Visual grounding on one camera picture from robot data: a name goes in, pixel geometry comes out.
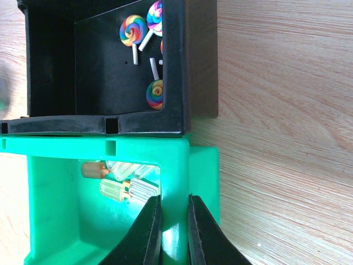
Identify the pale yellow popsicle gummy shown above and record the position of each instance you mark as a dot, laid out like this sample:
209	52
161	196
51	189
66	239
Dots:
115	190

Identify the orange popsicle gummy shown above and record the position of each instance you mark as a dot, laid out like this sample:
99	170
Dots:
94	170

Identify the blue pink swirl lollipop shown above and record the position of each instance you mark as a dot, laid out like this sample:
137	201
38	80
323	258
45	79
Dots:
154	23

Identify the dark rainbow swirl lollipop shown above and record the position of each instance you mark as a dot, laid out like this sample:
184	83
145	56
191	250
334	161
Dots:
154	92

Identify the black bin with lollipops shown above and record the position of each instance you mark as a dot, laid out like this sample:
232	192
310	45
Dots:
81	78

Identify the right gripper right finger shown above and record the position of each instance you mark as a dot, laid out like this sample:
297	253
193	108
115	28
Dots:
207	243

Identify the clear white popsicle gummy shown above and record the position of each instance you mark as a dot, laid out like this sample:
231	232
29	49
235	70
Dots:
142	190

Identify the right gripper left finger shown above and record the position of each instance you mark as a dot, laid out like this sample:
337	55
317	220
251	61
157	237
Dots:
143	242

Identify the green bin with gummies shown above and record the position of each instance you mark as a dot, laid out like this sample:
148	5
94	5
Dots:
71	222

